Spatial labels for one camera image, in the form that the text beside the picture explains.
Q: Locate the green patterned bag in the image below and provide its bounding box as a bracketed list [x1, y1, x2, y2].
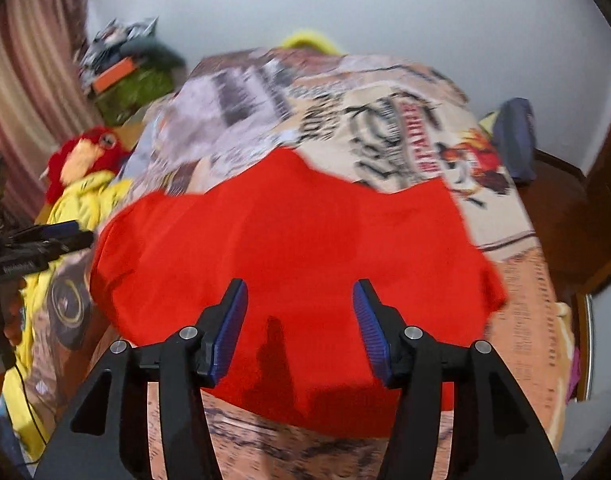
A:
[96, 67, 175, 126]

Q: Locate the dark green cushion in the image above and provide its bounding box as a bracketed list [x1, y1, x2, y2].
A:
[120, 42, 187, 70]

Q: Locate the red zip jacket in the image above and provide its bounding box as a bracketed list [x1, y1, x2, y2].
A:
[90, 149, 509, 438]

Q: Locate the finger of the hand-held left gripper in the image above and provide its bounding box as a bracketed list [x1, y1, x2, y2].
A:
[16, 231, 95, 263]
[8, 220, 82, 242]

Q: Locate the orange box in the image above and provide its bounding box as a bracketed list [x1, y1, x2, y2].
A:
[92, 57, 136, 93]

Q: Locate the yellow cloth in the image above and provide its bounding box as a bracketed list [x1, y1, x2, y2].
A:
[0, 170, 134, 461]

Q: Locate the pile of clutter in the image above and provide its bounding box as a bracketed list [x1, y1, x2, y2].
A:
[78, 17, 159, 96]

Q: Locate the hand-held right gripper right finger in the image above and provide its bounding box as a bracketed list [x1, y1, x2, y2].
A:
[353, 278, 563, 480]

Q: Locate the person's left hand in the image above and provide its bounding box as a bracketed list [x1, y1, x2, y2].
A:
[3, 277, 29, 347]

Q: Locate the grey blue backpack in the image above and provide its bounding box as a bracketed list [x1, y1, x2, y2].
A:
[490, 97, 539, 186]

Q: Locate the yellow foam tube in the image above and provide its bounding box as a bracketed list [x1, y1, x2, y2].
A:
[278, 30, 343, 56]

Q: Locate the thin black cable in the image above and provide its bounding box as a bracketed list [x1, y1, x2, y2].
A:
[13, 362, 44, 463]

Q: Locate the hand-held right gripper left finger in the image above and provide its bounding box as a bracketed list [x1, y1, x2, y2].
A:
[33, 278, 249, 480]

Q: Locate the newspaper print bed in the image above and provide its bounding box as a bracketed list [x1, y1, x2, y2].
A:
[16, 46, 571, 480]

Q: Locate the striped brown curtain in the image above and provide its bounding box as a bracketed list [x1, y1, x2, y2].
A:
[0, 0, 99, 221]

